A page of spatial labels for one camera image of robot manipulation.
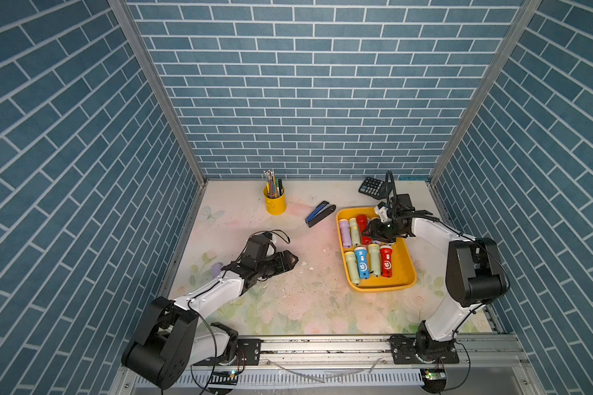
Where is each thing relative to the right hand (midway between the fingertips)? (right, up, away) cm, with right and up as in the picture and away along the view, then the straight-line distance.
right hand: (368, 234), depth 94 cm
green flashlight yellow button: (-5, -1, +2) cm, 5 cm away
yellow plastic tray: (+12, -13, -5) cm, 19 cm away
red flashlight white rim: (+6, -7, -3) cm, 10 cm away
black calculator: (+8, +20, +21) cm, 30 cm away
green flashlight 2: (+1, -9, -4) cm, 10 cm away
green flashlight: (-7, -11, -6) cm, 15 cm away
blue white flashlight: (-4, -7, -3) cm, 8 cm away
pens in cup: (-38, +18, +8) cm, 43 cm away
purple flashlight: (-9, 0, +3) cm, 9 cm away
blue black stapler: (-19, +8, +11) cm, 23 cm away
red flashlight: (-2, +5, +3) cm, 6 cm away
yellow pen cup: (-37, +11, +8) cm, 40 cm away
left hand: (-27, -9, -9) cm, 30 cm away
